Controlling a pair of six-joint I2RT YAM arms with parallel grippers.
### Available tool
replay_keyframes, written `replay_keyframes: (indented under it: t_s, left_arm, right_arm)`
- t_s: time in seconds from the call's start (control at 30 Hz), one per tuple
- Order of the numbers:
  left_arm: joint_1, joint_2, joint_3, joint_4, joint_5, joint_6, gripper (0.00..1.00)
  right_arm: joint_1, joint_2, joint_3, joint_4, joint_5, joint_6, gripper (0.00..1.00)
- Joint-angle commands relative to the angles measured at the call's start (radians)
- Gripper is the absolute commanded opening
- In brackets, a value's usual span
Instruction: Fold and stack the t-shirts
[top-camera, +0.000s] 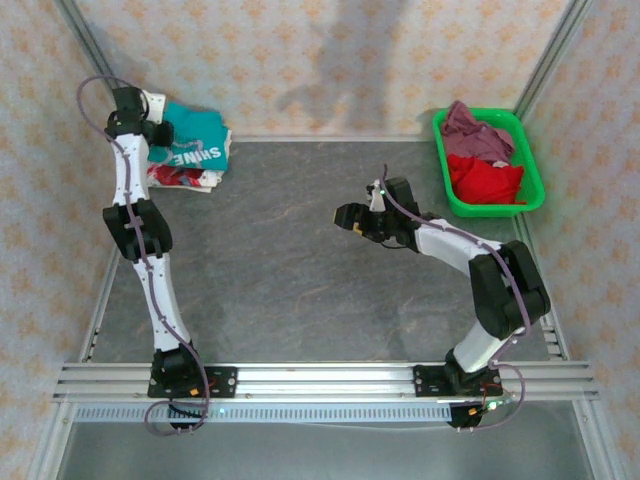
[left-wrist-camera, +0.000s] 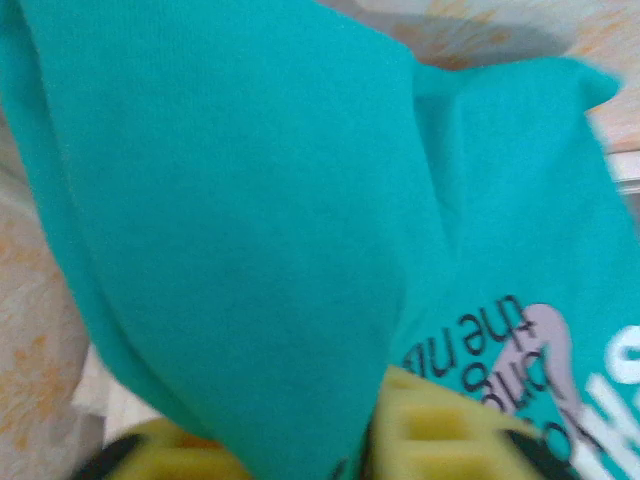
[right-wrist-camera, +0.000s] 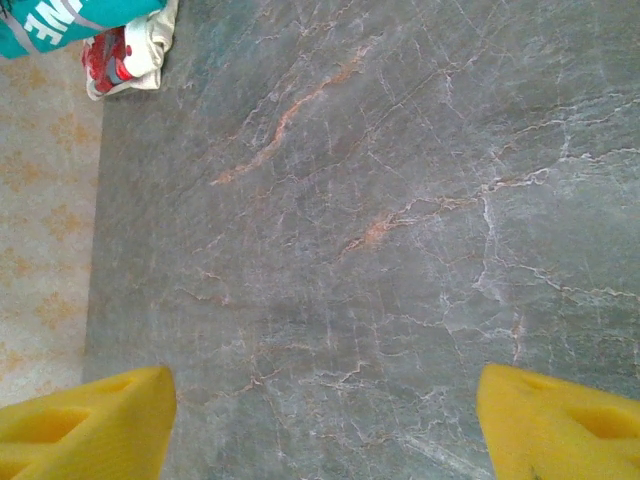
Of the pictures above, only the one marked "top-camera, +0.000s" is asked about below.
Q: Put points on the teal t-shirt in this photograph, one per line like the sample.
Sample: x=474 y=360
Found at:
x=195 y=130

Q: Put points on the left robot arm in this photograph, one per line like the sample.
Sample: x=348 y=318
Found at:
x=167 y=305

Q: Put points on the white t-shirt with red print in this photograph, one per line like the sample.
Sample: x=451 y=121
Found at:
x=175 y=179

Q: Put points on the mauve t-shirt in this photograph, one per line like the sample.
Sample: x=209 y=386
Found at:
x=470 y=142

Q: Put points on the green plastic basket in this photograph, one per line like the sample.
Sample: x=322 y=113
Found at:
x=534 y=180

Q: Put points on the small circuit board with LED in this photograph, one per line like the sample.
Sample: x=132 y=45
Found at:
x=492 y=405

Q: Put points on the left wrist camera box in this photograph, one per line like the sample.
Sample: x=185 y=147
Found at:
x=156 y=105

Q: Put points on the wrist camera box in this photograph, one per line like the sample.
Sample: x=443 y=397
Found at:
x=156 y=105
x=376 y=197

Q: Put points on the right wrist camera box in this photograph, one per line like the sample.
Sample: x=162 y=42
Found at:
x=376 y=197

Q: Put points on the aluminium frame post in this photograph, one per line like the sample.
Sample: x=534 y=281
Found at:
x=550 y=50
x=90 y=50

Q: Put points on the aluminium mounting rail beam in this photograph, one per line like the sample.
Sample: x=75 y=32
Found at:
x=325 y=380

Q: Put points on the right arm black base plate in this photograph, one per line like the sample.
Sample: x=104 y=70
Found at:
x=425 y=382

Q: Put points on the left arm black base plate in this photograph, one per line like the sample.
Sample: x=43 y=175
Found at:
x=225 y=382

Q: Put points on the aluminium frame leg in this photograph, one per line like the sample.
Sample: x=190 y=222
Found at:
x=50 y=445
x=592 y=445

